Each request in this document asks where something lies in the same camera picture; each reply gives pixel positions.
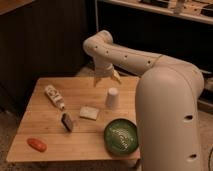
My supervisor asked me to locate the dark eraser block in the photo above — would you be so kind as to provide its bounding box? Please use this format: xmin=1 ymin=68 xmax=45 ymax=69
xmin=61 ymin=113 xmax=73 ymax=132

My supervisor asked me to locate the green ceramic bowl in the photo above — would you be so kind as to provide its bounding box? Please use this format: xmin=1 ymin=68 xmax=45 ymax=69
xmin=104 ymin=118 xmax=139 ymax=156

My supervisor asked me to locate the orange oval object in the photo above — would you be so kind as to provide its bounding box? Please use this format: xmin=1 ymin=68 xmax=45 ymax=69
xmin=27 ymin=138 xmax=47 ymax=152

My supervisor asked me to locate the white sponge pad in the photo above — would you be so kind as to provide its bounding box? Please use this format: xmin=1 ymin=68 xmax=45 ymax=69
xmin=79 ymin=106 xmax=99 ymax=120

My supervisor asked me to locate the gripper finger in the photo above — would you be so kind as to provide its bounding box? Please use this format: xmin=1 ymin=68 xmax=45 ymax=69
xmin=111 ymin=70 xmax=121 ymax=84
xmin=93 ymin=77 xmax=101 ymax=87

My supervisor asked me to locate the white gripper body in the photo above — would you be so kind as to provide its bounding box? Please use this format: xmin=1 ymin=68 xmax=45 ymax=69
xmin=94 ymin=59 xmax=114 ymax=78

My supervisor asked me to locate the vertical metal pole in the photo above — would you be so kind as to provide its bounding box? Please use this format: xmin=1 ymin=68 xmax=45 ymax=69
xmin=94 ymin=0 xmax=99 ymax=32

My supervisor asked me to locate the background shelf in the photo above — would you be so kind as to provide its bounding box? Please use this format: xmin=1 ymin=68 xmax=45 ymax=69
xmin=101 ymin=0 xmax=213 ymax=25

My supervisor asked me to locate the wooden table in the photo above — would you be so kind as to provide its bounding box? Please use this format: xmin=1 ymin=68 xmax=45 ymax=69
xmin=7 ymin=77 xmax=138 ymax=162

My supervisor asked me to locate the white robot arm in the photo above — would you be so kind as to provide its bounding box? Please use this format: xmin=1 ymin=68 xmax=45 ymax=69
xmin=83 ymin=30 xmax=204 ymax=171

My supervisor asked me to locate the white labelled bottle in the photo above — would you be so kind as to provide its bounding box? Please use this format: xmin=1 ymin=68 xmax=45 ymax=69
xmin=45 ymin=85 xmax=65 ymax=110

